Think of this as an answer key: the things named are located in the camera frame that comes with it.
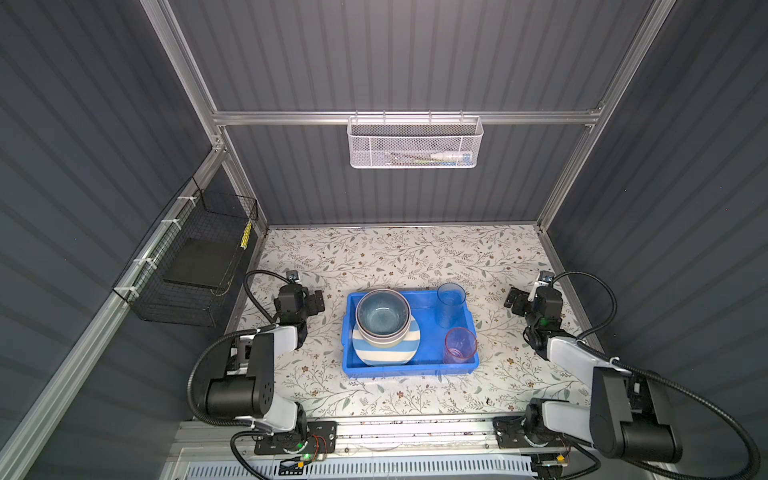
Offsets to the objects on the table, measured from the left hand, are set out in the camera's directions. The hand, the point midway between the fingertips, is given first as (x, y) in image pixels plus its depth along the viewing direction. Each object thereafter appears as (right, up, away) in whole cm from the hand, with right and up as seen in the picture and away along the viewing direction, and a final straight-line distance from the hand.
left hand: (300, 294), depth 94 cm
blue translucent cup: (+47, -1, -4) cm, 47 cm away
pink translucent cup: (+49, -14, -10) cm, 52 cm away
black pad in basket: (-21, +11, -17) cm, 29 cm away
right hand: (+72, +1, -5) cm, 72 cm away
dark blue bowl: (+27, -4, -9) cm, 29 cm away
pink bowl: (+27, -10, -16) cm, 33 cm away
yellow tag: (-12, +17, -12) cm, 24 cm away
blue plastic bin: (+41, -19, -6) cm, 45 cm away
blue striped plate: (+28, -15, -13) cm, 34 cm away
